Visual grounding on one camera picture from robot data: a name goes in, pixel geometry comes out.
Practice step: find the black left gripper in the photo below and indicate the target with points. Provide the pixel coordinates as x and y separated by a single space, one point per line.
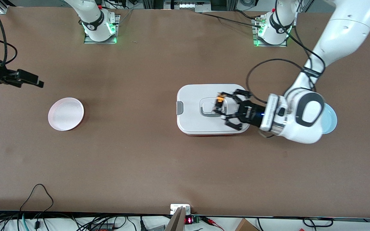
251 115

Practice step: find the orange push-button switch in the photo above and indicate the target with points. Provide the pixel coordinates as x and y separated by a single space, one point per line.
219 101

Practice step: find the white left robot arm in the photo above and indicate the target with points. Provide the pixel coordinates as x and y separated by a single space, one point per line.
342 29

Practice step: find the white lidded lunch box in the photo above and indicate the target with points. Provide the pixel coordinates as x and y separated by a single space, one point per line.
191 125

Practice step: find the pink round plate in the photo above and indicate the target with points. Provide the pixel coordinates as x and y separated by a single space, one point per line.
66 114

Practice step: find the light blue round plate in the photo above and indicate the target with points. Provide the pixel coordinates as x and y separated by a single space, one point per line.
331 120

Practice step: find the brown cardboard box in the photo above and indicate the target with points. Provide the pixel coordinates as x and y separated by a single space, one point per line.
246 226

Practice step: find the red LED display module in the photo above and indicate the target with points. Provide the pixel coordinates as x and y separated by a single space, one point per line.
189 220

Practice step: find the grey power adapter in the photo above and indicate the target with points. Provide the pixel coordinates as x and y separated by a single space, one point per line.
156 228

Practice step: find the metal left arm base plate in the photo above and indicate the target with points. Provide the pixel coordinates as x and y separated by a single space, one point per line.
270 45

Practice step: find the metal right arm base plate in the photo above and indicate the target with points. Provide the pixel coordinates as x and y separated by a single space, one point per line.
87 40

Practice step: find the white device on aluminium frame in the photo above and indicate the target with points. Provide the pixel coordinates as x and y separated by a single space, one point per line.
186 5

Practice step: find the white metal bracket block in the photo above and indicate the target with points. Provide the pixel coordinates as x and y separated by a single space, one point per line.
175 208

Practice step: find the aluminium camera post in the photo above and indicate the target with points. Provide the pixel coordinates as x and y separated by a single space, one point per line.
176 223

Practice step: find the black network switch box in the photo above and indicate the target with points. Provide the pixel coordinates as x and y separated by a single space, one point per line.
101 228

